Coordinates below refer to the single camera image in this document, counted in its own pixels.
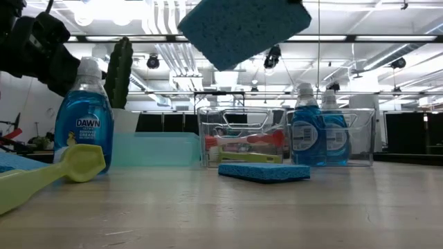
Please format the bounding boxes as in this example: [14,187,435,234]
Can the tall green cactus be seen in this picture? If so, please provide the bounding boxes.
[103,36,134,110]

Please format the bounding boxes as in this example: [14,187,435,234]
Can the teal translucent plastic bin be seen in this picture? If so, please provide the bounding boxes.
[111,132,202,167]

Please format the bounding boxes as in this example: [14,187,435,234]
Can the white plant pot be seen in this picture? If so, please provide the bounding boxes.
[111,108,141,135]

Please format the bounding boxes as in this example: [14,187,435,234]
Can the blue cloth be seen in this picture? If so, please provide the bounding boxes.
[0,151,53,174]

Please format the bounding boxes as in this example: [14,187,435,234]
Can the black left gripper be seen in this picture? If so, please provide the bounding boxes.
[0,12,81,98]

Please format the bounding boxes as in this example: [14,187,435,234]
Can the red and black machine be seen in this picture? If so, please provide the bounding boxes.
[0,112,34,153]

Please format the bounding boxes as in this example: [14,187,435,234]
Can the clear plastic bin with handle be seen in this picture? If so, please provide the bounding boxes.
[286,108,377,167]
[197,106,289,169]

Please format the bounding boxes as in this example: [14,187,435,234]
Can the blue Dawn dish soap bottle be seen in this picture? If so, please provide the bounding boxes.
[53,57,115,174]
[320,89,351,166]
[290,82,327,166]

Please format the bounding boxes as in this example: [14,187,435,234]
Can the blue cellulose sponge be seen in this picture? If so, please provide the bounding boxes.
[217,163,311,185]
[177,0,312,73]

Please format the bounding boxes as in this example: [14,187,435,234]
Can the green dish brush white bristles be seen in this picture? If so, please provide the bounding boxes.
[0,143,107,217]
[209,147,283,165]

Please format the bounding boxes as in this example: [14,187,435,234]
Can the black partition panels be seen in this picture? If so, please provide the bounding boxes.
[136,113,200,135]

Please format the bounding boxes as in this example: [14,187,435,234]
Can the red and white brush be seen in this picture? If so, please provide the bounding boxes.
[204,129,287,150]

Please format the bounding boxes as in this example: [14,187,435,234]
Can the black overhead frame bar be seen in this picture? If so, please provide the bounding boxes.
[67,33,443,44]

